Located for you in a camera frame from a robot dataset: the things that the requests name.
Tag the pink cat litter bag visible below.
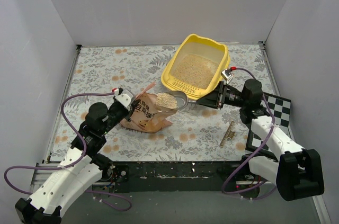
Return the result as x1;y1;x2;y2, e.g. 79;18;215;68
120;82;177;133

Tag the silver metal scoop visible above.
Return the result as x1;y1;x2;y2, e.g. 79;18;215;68
155;91;197;111

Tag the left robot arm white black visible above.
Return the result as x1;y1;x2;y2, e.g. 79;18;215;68
15;97;138;223

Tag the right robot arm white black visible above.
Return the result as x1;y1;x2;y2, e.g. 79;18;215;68
196;79;325;201

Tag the yellow plastic litter box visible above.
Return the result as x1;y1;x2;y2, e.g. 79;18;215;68
161;34;230;100

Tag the floral patterned table mat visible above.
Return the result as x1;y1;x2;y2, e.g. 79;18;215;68
47;44;279;163

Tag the gold brown bookmark strip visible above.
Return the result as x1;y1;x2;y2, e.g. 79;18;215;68
219;121;235;147

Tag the black white checkerboard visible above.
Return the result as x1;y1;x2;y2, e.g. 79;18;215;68
245;92;292;160

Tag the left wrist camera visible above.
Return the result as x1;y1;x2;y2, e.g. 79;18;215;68
112;88;135;110

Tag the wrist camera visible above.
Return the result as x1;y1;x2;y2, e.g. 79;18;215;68
221;67;237;85
112;88;135;110

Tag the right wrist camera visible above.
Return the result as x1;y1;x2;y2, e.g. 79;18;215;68
221;67;237;85

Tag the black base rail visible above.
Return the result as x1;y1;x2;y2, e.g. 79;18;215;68
92;161;240;193

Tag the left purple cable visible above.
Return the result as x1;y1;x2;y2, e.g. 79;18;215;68
4;90;132;212

